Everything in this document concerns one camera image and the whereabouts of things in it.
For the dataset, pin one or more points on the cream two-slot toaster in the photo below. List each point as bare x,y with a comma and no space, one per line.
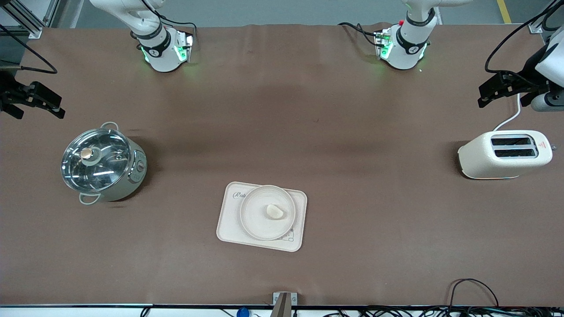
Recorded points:
484,160

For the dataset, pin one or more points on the cream rabbit print tray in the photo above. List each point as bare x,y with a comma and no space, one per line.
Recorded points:
229,220

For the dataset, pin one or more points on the blue round cap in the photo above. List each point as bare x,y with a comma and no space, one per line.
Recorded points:
243,313

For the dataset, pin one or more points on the grey metal mount bracket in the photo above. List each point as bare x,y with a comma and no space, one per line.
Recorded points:
284,304

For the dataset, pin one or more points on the cream round plate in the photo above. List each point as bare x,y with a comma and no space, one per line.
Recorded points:
257,215

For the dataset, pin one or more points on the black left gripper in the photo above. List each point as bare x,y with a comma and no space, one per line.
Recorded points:
525,73

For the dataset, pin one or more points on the small pale bun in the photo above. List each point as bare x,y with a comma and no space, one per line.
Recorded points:
275,211

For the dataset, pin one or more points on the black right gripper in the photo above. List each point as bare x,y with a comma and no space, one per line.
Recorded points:
6,93

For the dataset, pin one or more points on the metal base connector panel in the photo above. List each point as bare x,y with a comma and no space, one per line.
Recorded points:
382,44

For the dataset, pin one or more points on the steel electric cooking pot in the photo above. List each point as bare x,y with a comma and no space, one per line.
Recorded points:
128,176

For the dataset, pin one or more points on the aluminium frame profile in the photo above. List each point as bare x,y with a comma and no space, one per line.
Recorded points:
26,20
542,22

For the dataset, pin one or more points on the brown table cloth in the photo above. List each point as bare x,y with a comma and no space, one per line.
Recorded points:
308,110

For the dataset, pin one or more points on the glass pot lid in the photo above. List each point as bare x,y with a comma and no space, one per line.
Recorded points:
94,158

